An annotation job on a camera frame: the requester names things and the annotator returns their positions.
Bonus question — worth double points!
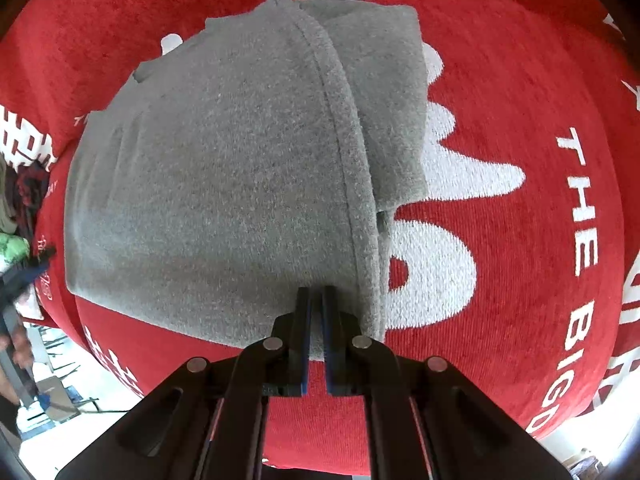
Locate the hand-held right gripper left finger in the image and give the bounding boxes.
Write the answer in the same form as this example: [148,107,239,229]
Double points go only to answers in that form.
[55,286,314,480]

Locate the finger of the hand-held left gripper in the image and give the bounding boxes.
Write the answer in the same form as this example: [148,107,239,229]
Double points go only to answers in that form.
[27,249,56,283]

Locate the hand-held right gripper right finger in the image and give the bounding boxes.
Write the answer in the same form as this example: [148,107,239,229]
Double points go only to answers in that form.
[322,285,572,480]

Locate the grey sweater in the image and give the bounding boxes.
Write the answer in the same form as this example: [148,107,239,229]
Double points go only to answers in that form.
[63,0,432,362]

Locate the person's left hand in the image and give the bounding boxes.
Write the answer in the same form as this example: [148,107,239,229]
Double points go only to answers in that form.
[7,327,37,368]

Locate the green white cloth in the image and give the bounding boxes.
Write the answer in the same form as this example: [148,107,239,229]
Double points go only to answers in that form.
[0,231,32,266]

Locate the dark plaid cloth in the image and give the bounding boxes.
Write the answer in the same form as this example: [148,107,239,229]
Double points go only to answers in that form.
[11,161,52,246]

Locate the cardboard box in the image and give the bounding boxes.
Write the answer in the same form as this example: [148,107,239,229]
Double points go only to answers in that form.
[34,376,82,425]

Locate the red printed blanket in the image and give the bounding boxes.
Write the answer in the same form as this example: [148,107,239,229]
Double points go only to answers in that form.
[0,0,640,477]

